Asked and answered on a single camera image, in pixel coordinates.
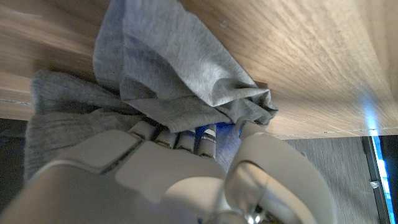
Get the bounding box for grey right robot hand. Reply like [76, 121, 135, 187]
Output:
[0, 119, 338, 224]

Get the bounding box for grey fabric shorts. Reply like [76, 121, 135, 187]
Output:
[24, 0, 279, 184]

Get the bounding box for black backdrop curtain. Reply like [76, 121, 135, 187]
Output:
[0, 118, 29, 214]

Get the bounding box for dark wood grain door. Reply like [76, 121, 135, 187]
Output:
[281, 135, 379, 224]

